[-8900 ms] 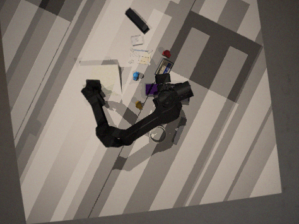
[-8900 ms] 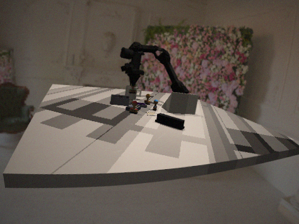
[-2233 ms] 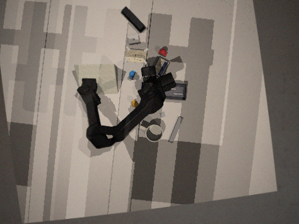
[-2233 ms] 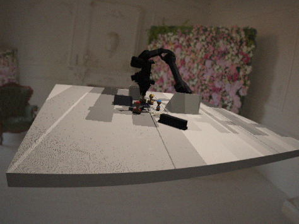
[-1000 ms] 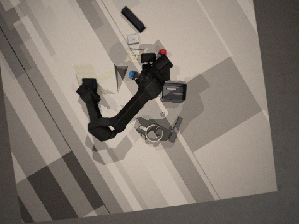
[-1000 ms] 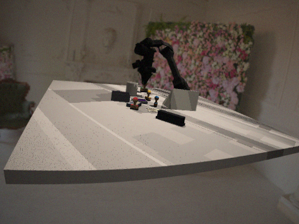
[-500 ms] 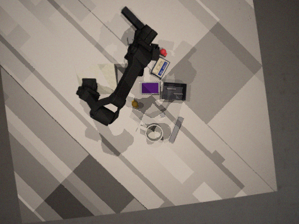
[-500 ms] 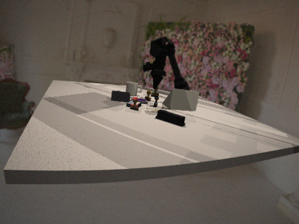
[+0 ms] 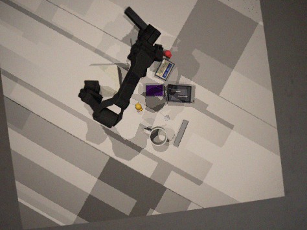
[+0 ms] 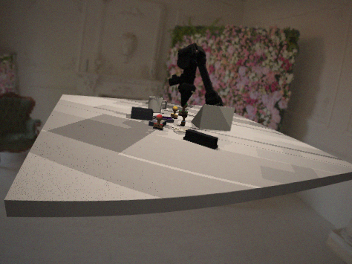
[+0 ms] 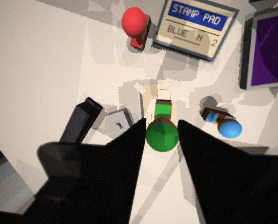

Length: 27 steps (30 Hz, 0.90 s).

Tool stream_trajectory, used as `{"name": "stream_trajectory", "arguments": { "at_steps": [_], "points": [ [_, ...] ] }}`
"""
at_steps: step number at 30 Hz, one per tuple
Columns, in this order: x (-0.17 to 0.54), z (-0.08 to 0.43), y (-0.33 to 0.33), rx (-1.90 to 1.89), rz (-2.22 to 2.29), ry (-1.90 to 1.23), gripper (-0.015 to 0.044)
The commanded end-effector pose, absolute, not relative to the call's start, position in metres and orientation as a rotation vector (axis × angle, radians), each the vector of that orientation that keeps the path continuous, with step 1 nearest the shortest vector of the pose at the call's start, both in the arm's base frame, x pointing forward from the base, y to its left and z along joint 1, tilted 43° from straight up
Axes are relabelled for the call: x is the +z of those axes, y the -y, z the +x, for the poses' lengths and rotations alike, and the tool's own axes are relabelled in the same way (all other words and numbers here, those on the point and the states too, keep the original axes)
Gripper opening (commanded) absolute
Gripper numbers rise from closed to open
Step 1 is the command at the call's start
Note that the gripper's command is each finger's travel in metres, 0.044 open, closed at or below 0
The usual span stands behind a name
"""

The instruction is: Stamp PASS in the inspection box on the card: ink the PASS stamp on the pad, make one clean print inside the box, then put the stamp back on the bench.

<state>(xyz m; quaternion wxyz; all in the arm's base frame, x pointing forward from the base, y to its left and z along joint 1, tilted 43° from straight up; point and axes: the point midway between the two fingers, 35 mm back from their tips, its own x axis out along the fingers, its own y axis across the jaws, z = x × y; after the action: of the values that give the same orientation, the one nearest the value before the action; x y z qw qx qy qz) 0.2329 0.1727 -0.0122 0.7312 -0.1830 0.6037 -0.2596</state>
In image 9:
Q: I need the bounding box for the red-handled rubber stamp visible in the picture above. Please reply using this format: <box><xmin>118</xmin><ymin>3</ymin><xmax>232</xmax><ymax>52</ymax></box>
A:
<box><xmin>163</xmin><ymin>50</ymin><xmax>171</xmax><ymax>58</ymax></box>

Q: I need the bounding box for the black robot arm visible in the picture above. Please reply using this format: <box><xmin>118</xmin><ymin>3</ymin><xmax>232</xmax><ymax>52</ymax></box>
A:
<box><xmin>78</xmin><ymin>24</ymin><xmax>164</xmax><ymax>128</ymax></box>

